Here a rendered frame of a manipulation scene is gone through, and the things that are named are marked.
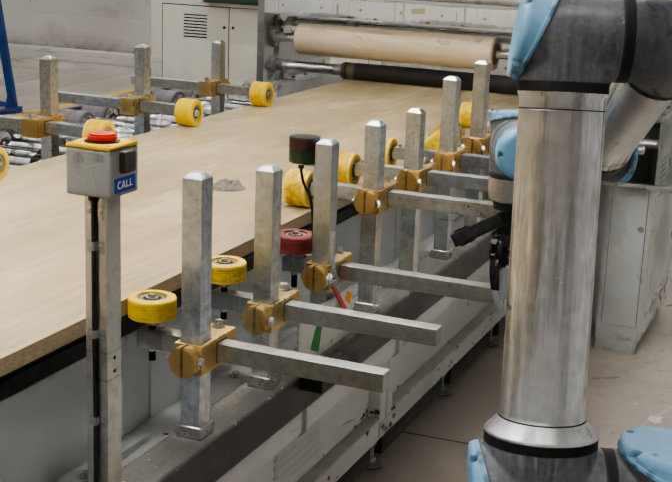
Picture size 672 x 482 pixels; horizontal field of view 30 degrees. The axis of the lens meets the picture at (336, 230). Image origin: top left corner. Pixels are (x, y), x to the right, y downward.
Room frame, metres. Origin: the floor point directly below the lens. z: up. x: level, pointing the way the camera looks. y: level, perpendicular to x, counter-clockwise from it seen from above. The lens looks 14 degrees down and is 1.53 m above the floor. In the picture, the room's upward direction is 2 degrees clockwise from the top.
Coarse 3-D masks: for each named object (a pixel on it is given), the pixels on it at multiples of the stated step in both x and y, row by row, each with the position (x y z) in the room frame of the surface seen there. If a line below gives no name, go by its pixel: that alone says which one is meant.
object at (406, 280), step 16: (288, 256) 2.41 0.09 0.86; (304, 256) 2.40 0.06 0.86; (352, 272) 2.35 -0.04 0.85; (368, 272) 2.34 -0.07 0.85; (384, 272) 2.32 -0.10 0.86; (400, 272) 2.32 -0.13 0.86; (416, 272) 2.33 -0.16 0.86; (400, 288) 2.31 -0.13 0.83; (416, 288) 2.30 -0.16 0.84; (432, 288) 2.29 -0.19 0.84; (448, 288) 2.27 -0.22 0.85; (464, 288) 2.26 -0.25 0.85; (480, 288) 2.25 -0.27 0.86
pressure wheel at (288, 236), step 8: (288, 232) 2.43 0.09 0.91; (296, 232) 2.41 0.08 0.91; (304, 232) 2.43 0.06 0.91; (288, 240) 2.38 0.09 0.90; (296, 240) 2.37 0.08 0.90; (304, 240) 2.38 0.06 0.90; (280, 248) 2.39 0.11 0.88; (288, 248) 2.38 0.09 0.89; (296, 248) 2.37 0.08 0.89; (304, 248) 2.38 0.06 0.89; (296, 256) 2.40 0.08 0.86; (296, 280) 2.41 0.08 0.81
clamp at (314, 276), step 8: (336, 256) 2.39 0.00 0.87; (344, 256) 2.39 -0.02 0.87; (312, 264) 2.33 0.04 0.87; (320, 264) 2.32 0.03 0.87; (328, 264) 2.32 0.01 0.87; (336, 264) 2.34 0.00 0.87; (304, 272) 2.31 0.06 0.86; (312, 272) 2.31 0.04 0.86; (320, 272) 2.30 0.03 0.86; (328, 272) 2.31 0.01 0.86; (336, 272) 2.35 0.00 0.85; (304, 280) 2.31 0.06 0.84; (312, 280) 2.31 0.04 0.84; (320, 280) 2.30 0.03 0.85; (344, 280) 2.39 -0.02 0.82; (312, 288) 2.31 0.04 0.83; (320, 288) 2.30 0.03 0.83; (328, 288) 2.31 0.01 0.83
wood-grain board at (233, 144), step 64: (192, 128) 3.63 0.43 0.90; (256, 128) 3.67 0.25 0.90; (320, 128) 3.72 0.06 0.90; (0, 192) 2.70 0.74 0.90; (64, 192) 2.72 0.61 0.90; (0, 256) 2.19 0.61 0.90; (64, 256) 2.20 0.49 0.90; (128, 256) 2.22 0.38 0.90; (0, 320) 1.83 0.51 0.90; (64, 320) 1.84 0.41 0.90
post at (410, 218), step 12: (420, 108) 2.81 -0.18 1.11; (408, 120) 2.80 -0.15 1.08; (420, 120) 2.79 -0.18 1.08; (408, 132) 2.80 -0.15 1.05; (420, 132) 2.79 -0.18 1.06; (408, 144) 2.80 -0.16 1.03; (420, 144) 2.79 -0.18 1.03; (408, 156) 2.79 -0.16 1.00; (420, 156) 2.80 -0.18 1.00; (408, 168) 2.79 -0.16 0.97; (420, 168) 2.80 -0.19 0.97; (420, 192) 2.81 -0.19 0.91; (408, 216) 2.79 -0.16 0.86; (408, 228) 2.79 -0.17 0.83; (408, 240) 2.79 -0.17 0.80; (408, 252) 2.79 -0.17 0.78; (408, 264) 2.79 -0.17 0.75
